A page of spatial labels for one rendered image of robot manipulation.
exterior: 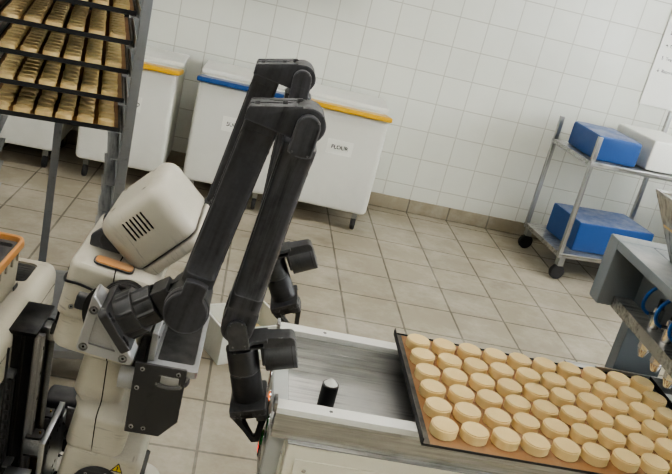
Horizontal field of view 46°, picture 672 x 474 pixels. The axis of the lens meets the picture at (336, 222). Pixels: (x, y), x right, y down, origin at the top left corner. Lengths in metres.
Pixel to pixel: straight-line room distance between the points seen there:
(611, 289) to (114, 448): 1.15
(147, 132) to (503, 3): 2.46
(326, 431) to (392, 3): 4.24
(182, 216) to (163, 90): 3.33
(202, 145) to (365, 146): 0.98
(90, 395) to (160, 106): 3.26
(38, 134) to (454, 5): 2.75
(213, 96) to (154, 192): 3.31
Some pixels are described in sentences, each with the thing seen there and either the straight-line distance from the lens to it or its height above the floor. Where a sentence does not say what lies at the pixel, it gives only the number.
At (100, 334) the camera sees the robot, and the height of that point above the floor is 0.93.
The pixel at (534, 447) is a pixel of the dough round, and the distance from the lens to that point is 1.48.
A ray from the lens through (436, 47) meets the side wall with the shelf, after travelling 5.47.
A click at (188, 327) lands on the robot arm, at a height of 0.99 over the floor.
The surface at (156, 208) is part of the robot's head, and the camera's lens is 1.49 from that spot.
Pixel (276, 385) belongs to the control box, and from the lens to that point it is 1.56.
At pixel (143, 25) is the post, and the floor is 1.29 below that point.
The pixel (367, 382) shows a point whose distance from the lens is 1.65.
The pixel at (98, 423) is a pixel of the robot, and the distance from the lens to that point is 1.71.
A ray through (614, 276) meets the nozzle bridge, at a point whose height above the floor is 1.09.
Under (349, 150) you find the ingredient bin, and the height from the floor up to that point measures 0.52.
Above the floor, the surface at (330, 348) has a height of 0.87.
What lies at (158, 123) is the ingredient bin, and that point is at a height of 0.43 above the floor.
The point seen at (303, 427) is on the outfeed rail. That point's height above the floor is 0.87.
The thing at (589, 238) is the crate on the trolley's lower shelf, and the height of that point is 0.29.
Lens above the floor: 1.65
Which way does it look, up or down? 19 degrees down
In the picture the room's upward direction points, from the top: 14 degrees clockwise
